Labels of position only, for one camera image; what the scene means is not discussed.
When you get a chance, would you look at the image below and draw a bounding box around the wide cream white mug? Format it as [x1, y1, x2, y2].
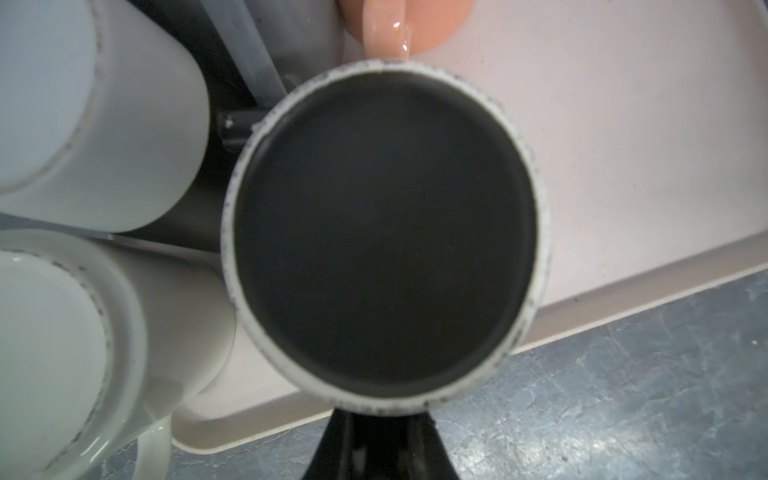
[1, 230, 236, 479]

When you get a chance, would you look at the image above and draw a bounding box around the black mug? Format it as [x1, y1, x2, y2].
[220, 60, 552, 479]

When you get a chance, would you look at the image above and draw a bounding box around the beige serving tray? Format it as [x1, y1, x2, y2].
[170, 0, 768, 454]

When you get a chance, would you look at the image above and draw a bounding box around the light grey mug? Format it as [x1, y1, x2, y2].
[202, 0, 344, 108]

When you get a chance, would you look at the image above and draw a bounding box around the cream and orange mug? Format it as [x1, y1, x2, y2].
[337, 0, 475, 59]

